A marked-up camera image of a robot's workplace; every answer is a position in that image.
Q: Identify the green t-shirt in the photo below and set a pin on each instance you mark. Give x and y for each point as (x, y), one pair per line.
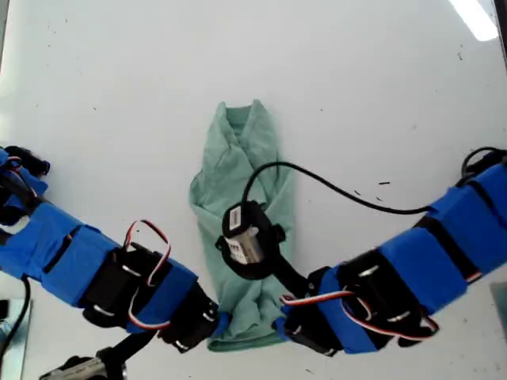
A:
(257, 308)

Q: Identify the grey metal plate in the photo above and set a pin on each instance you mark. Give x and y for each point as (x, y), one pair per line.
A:
(17, 356)

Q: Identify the black camera stalk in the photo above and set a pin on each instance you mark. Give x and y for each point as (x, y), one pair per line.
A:
(291, 279)
(130, 344)

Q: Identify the black camera box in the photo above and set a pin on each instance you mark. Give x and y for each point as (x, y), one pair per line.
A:
(79, 370)
(245, 245)

